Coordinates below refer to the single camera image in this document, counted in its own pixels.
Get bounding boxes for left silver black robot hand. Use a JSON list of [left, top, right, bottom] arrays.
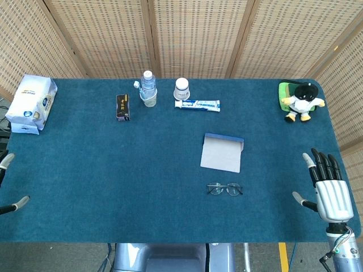
[[0, 152, 31, 215]]

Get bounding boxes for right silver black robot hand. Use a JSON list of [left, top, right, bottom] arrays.
[[292, 147, 355, 225]]

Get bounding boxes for thin wire-frame eyeglasses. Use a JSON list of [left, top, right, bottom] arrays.
[[206, 182, 244, 197]]

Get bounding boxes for blue glasses case grey lining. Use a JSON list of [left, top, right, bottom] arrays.
[[200, 132, 245, 173]]

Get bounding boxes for white blue toothpaste tube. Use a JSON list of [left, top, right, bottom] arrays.
[[174, 99, 221, 113]]

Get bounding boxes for white tissue pack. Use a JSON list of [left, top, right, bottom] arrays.
[[5, 74, 58, 131]]

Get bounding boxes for black white plush toy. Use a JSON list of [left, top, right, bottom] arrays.
[[280, 82, 326, 124]]

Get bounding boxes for blue felt table cloth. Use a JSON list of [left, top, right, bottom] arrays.
[[0, 78, 358, 244]]

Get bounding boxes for metal table leg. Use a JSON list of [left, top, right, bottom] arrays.
[[243, 243, 252, 272]]

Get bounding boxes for green plush cushion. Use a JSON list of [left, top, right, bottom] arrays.
[[277, 80, 318, 113]]

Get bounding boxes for small dark cardboard box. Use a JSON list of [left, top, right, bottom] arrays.
[[115, 94, 132, 122]]

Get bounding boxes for light blue toothbrush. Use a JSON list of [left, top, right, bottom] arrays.
[[133, 80, 147, 100]]

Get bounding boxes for clear plastic water bottle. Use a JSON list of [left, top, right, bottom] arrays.
[[141, 70, 157, 100]]

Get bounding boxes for grey-blue robot torso base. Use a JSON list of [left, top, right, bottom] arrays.
[[112, 243, 236, 272]]

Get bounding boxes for upturned white blue paper cup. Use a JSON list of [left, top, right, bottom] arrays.
[[173, 78, 190, 101]]

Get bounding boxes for woven bamboo folding screen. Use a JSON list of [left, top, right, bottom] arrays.
[[0, 0, 363, 154]]

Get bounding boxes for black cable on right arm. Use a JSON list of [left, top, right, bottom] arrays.
[[319, 248, 337, 272]]

